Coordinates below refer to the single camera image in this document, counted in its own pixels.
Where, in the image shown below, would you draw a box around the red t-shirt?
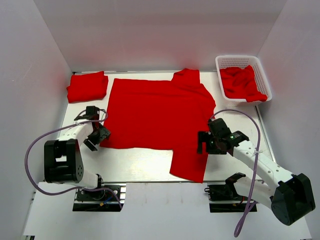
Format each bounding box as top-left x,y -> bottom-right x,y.
100,68 -> 216,183
66,71 -> 109,103

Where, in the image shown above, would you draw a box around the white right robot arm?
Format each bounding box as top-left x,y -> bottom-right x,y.
197,131 -> 316,226

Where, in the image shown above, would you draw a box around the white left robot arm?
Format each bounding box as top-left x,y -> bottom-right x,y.
44,122 -> 111,189

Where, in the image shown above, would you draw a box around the red t-shirts in basket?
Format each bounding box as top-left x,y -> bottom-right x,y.
220,65 -> 268,103

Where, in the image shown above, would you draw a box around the white plastic basket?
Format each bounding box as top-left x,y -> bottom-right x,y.
215,55 -> 272,107

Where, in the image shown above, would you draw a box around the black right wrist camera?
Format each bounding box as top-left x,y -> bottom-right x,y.
208,118 -> 231,138

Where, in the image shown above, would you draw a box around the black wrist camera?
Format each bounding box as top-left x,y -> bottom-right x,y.
80,105 -> 100,120
208,118 -> 231,138

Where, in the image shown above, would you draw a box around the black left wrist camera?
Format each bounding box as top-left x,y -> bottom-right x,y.
80,105 -> 100,120

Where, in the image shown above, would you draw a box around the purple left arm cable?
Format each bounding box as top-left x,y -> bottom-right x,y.
24,108 -> 123,210

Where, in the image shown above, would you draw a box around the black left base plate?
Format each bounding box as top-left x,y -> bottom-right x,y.
72,184 -> 126,212

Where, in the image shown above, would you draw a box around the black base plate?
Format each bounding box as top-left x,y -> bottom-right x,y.
72,184 -> 126,212
204,184 -> 248,213

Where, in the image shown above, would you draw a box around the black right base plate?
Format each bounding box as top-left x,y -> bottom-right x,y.
204,184 -> 248,213

